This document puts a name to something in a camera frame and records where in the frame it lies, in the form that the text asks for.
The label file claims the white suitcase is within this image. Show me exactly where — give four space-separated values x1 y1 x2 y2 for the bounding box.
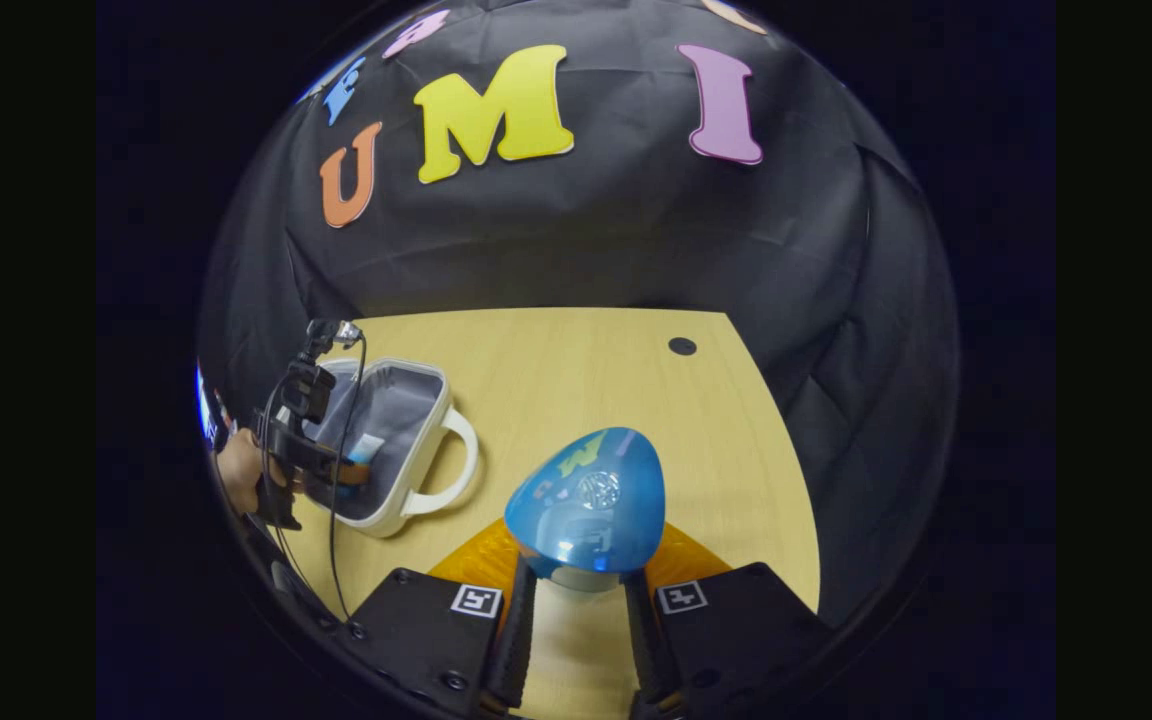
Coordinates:
280 356 481 540

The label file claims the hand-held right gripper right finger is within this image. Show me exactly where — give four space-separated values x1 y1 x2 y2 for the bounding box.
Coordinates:
621 520 834 719

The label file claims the black backdrop cloth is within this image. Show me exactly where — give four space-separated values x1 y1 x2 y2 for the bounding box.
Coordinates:
198 0 962 631

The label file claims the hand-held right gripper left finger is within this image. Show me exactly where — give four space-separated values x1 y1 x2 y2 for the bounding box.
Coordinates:
339 518 539 720

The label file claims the blue capped clear bottle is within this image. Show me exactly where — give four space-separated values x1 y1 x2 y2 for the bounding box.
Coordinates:
503 426 668 594

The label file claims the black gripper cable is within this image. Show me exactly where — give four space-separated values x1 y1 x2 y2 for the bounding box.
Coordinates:
326 335 369 621

